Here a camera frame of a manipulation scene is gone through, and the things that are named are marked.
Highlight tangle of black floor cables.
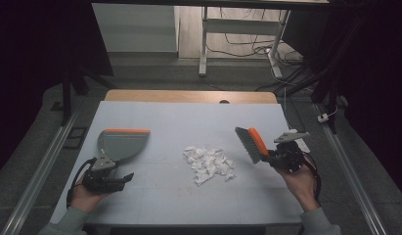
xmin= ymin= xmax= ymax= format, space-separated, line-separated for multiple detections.
xmin=206 ymin=8 xmax=305 ymax=93

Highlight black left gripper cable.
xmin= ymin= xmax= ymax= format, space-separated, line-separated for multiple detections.
xmin=66 ymin=157 xmax=98 ymax=210

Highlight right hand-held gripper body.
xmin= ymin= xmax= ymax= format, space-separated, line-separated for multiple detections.
xmin=268 ymin=128 xmax=311 ymax=173

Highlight white paper scraps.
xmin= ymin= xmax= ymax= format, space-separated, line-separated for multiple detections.
xmin=183 ymin=146 xmax=238 ymax=187

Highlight black stand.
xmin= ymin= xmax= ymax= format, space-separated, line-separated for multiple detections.
xmin=310 ymin=62 xmax=341 ymax=135
xmin=60 ymin=62 xmax=116 ymax=127

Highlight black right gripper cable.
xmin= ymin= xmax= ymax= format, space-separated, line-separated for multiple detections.
xmin=302 ymin=152 xmax=323 ymax=203

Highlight grey dustpan with orange edge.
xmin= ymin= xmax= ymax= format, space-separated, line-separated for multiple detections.
xmin=97 ymin=127 xmax=152 ymax=163

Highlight aluminium rail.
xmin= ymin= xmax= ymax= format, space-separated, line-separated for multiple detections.
xmin=313 ymin=103 xmax=389 ymax=235
xmin=0 ymin=109 xmax=81 ymax=235

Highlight white cabinet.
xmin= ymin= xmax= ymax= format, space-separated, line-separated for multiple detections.
xmin=91 ymin=3 xmax=181 ymax=54

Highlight wooden table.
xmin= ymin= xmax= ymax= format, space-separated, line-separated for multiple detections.
xmin=104 ymin=89 xmax=279 ymax=105

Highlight white power strip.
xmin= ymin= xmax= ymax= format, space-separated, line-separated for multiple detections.
xmin=288 ymin=128 xmax=311 ymax=155

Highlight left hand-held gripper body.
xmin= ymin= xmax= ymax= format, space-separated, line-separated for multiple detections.
xmin=81 ymin=149 xmax=127 ymax=195

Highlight white board mat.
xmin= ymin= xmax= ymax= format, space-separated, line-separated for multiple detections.
xmin=50 ymin=100 xmax=322 ymax=227

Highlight white desk frame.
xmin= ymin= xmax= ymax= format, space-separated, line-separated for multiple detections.
xmin=198 ymin=6 xmax=291 ymax=79

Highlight person's right hand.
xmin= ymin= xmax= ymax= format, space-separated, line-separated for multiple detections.
xmin=276 ymin=161 xmax=321 ymax=213

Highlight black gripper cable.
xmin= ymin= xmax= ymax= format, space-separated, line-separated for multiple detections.
xmin=66 ymin=157 xmax=98 ymax=210
xmin=302 ymin=152 xmax=323 ymax=203

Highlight black rectangular floor frame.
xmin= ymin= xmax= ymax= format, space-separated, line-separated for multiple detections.
xmin=63 ymin=125 xmax=89 ymax=151

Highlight person's left hand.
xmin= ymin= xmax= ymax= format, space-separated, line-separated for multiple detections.
xmin=68 ymin=182 xmax=109 ymax=214

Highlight orange brush with grey bristles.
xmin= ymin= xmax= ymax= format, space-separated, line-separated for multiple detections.
xmin=234 ymin=126 xmax=271 ymax=165

